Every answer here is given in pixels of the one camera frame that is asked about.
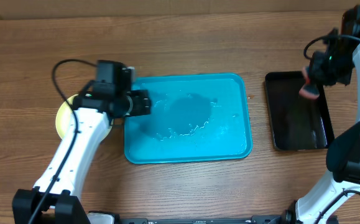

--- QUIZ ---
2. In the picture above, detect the orange and dark sponge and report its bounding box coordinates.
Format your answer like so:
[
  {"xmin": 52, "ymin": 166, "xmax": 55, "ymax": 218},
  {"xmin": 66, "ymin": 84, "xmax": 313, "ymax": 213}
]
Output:
[{"xmin": 298, "ymin": 67, "xmax": 320, "ymax": 100}]

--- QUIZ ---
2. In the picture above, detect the green plate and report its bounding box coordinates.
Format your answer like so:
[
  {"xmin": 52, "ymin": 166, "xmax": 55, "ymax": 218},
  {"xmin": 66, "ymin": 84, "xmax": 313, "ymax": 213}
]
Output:
[{"xmin": 55, "ymin": 103, "xmax": 107, "ymax": 140}]

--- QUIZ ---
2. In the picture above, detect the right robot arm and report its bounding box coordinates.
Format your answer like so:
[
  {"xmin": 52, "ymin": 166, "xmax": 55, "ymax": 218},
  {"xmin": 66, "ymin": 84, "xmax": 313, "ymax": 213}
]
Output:
[{"xmin": 281, "ymin": 5, "xmax": 360, "ymax": 224}]

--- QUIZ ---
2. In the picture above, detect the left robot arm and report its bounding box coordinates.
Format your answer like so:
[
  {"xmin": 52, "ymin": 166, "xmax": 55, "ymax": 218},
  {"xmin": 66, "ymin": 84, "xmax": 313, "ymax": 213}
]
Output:
[{"xmin": 12, "ymin": 60, "xmax": 151, "ymax": 223}]

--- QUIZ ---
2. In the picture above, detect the black rectangular tray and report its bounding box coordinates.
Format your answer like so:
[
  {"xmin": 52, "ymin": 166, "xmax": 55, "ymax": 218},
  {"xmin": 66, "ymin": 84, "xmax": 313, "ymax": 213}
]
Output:
[{"xmin": 264, "ymin": 71, "xmax": 335, "ymax": 151}]

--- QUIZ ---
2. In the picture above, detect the teal plastic tray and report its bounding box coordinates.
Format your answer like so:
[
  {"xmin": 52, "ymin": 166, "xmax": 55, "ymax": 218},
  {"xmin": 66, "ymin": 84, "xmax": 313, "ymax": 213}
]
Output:
[{"xmin": 124, "ymin": 73, "xmax": 252, "ymax": 164}]

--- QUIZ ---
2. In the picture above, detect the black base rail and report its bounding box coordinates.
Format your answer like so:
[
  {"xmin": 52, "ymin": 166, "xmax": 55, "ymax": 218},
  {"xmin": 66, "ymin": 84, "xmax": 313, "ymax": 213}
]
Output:
[{"xmin": 115, "ymin": 215, "xmax": 297, "ymax": 224}]

